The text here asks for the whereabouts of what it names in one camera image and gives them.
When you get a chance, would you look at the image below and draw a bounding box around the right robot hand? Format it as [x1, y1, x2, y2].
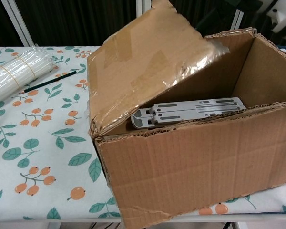
[266, 0, 286, 33]

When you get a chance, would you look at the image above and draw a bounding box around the brown cardboard shipping box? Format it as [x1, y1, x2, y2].
[85, 0, 286, 229]

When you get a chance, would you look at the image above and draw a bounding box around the grey folding laptop stand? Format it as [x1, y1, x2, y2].
[130, 97, 246, 130]

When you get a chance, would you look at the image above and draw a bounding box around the thin black pencil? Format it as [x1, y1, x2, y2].
[23, 70, 77, 94]

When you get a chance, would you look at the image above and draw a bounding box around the floral orange fruit tablecloth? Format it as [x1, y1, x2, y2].
[0, 45, 286, 220]

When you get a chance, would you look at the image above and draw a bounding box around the bundle of white straws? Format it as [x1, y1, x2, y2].
[0, 45, 60, 106]

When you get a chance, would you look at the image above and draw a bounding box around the white frame post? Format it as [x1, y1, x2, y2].
[230, 0, 250, 31]
[1, 0, 39, 47]
[135, 0, 153, 27]

